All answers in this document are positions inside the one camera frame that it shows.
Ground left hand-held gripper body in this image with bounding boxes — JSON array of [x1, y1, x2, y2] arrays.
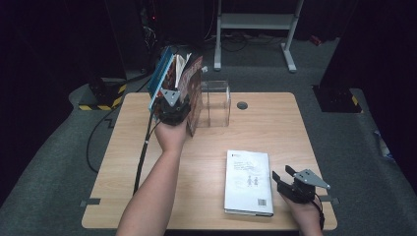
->
[[154, 88, 192, 126]]

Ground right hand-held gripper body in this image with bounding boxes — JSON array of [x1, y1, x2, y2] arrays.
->
[[276, 168, 331, 205]]

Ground white book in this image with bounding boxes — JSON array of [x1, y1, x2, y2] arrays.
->
[[223, 149, 274, 217]]

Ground purple magazine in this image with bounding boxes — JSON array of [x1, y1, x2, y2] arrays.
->
[[175, 53, 205, 137]]

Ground green and blue picture book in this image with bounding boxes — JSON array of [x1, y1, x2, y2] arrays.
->
[[161, 55, 180, 94]]

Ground dark blue picture book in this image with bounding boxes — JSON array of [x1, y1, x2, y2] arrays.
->
[[147, 46, 175, 111]]

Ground clear acrylic book rack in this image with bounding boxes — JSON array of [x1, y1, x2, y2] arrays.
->
[[196, 80, 232, 129]]

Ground person's left hand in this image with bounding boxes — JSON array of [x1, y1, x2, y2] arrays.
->
[[153, 121, 189, 153]]

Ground person's right hand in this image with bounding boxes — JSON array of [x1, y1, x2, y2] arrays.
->
[[279, 194, 324, 236]]

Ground grey tape strip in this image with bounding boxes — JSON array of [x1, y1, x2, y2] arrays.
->
[[80, 198, 102, 208], [319, 195, 340, 206]]

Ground black computer tower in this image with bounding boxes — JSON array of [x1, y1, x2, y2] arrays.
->
[[104, 0, 165, 72]]

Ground blue and white packet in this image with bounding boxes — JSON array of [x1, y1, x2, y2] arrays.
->
[[373, 130, 399, 162]]

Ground grey metal stand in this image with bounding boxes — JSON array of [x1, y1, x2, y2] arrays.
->
[[213, 0, 304, 74]]

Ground right hand-held gripper cable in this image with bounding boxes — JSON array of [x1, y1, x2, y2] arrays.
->
[[313, 193, 326, 230]]

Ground hand-held gripper cable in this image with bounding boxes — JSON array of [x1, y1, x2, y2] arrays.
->
[[313, 193, 326, 230], [132, 111, 156, 196]]

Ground left hand-held gripper cable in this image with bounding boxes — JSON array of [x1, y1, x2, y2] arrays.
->
[[132, 111, 156, 196]]

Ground black post with striped base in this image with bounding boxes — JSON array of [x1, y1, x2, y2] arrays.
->
[[78, 77, 128, 112], [313, 86, 364, 114]]

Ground black floor cable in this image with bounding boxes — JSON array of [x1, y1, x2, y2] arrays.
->
[[86, 45, 171, 174]]

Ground tangle of black cables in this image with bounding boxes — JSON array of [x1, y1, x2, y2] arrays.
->
[[205, 30, 286, 53]]

